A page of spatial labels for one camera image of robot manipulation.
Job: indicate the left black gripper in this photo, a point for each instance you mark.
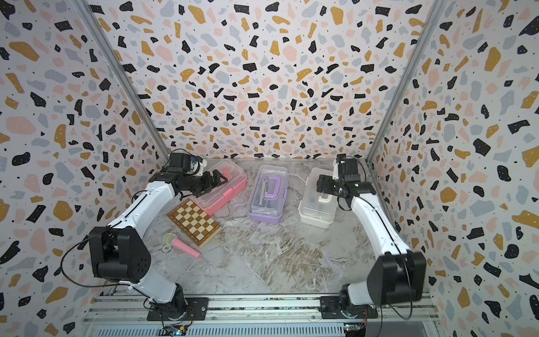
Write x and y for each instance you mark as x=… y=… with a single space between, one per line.
x=210 y=184

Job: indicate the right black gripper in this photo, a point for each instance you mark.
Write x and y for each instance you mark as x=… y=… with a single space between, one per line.
x=325 y=180

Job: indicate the pink toolbox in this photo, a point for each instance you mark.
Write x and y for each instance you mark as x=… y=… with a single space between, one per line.
x=216 y=199

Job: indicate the white toolbox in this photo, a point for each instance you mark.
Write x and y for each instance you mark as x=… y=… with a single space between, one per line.
x=316 y=208

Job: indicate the purple toolbox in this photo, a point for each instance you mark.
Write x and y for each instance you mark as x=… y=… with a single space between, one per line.
x=269 y=193

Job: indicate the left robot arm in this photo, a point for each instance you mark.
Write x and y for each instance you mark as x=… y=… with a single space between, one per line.
x=118 y=253

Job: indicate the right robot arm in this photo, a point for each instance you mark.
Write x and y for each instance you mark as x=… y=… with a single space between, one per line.
x=398 y=275

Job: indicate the wooden checkerboard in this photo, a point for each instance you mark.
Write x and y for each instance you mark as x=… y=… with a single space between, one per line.
x=195 y=223

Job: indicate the small clear round tag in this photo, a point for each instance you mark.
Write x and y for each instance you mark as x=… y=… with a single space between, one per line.
x=166 y=248

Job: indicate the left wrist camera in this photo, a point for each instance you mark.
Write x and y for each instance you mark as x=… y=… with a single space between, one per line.
x=186 y=164

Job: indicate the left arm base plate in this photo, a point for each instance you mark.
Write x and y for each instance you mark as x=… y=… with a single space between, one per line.
x=177 y=309

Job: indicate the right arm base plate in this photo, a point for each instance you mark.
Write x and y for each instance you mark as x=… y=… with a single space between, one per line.
x=336 y=307

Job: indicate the aluminium front rail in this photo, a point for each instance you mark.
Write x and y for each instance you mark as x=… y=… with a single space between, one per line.
x=260 y=315

